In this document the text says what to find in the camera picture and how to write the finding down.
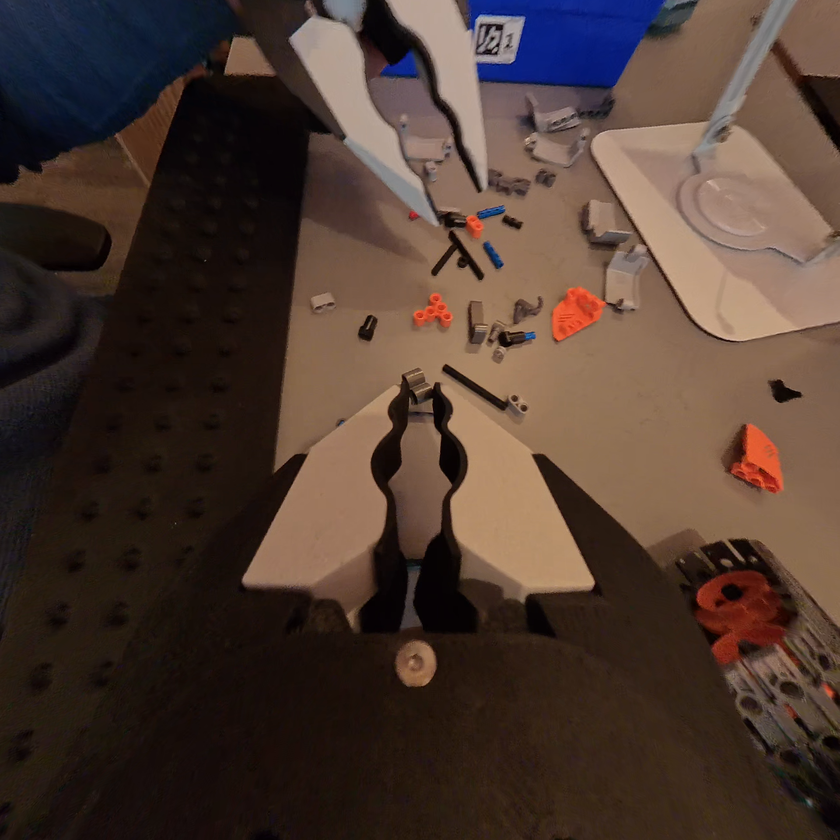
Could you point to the black short connector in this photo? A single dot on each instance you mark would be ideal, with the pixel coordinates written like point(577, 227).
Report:
point(367, 328)

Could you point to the black medium axle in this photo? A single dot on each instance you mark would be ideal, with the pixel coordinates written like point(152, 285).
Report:
point(443, 261)

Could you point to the black connector with blue pin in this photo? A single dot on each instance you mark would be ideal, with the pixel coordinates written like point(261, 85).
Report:
point(512, 338)

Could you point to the black chair armrest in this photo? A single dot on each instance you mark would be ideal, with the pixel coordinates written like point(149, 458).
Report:
point(52, 236)

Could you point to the grey and black connector assembly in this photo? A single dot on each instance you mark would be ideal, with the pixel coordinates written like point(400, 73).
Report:
point(453, 218)

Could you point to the black studded foam mat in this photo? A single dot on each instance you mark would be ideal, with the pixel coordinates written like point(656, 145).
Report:
point(164, 394)

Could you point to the dark grey angled beam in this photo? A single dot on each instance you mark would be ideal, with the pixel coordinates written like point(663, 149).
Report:
point(417, 384)
point(476, 325)

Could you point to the small black connector piece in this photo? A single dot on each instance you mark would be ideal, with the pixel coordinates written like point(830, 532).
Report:
point(782, 392)

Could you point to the light grey two-hole connector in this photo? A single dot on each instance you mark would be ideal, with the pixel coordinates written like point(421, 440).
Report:
point(323, 302)
point(518, 404)

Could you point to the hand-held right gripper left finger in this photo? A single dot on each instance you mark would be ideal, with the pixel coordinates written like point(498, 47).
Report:
point(315, 518)

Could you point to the light grey curved panel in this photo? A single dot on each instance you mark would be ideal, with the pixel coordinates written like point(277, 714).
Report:
point(604, 223)
point(423, 145)
point(551, 115)
point(554, 151)
point(623, 275)

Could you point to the dark grey holed beam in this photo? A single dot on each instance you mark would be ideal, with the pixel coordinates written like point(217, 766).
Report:
point(597, 107)

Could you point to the orange two-hole connector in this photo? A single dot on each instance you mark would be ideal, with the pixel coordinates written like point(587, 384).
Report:
point(474, 226)

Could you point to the orange angled panel piece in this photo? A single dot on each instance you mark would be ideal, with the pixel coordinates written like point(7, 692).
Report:
point(758, 456)
point(574, 318)

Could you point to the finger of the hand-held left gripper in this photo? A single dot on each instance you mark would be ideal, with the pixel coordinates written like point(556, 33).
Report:
point(453, 59)
point(341, 85)

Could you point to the grey tracked toy robot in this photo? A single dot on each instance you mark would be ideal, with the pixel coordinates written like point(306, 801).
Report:
point(754, 623)

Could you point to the orange T-shaped connector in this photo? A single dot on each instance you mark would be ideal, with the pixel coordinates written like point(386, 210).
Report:
point(433, 313)

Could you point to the white stand with wooden tray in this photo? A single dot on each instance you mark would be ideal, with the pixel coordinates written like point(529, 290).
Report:
point(656, 197)

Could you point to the dark grey hook piece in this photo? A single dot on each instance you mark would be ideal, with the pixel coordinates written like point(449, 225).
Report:
point(525, 310)

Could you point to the blue pin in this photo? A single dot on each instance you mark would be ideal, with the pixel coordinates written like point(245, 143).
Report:
point(493, 254)
point(491, 212)

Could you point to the blue bin with white label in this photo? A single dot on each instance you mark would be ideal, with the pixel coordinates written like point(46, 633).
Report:
point(571, 46)

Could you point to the dark grey double connector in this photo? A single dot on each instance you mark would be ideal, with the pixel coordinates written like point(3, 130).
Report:
point(545, 178)

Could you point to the dark grey connector cluster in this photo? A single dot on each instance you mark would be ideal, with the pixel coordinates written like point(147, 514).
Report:
point(508, 184)

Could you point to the black long axle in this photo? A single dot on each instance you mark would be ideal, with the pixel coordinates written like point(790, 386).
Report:
point(474, 387)
point(474, 266)

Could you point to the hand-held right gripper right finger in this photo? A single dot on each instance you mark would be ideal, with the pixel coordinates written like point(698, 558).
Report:
point(525, 525)

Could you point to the person's left forearm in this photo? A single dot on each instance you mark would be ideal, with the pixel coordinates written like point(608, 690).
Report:
point(98, 65)

